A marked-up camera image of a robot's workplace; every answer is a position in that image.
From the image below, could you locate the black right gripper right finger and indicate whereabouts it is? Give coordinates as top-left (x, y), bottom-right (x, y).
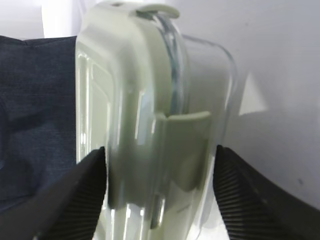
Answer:
top-left (212, 145), bottom-right (320, 240)

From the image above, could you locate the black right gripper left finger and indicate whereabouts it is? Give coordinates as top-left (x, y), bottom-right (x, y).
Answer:
top-left (0, 147), bottom-right (106, 240)

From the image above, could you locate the navy blue lunch bag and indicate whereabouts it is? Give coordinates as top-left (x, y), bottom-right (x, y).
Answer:
top-left (0, 36), bottom-right (76, 212)

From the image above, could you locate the glass container green lid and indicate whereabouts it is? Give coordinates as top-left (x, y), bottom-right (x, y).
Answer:
top-left (75, 1), bottom-right (237, 240)

